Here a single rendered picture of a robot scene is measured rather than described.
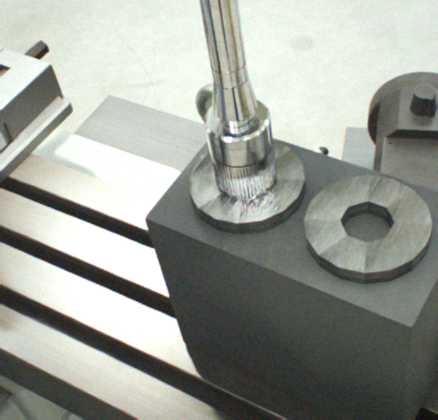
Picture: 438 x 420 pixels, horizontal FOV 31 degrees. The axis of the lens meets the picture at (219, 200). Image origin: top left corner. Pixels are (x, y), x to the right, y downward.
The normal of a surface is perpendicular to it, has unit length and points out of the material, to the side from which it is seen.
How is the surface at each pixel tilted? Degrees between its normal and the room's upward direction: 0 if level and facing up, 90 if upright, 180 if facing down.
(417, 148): 0
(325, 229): 0
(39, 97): 90
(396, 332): 90
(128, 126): 0
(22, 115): 90
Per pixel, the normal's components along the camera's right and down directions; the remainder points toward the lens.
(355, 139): -0.13, -0.66
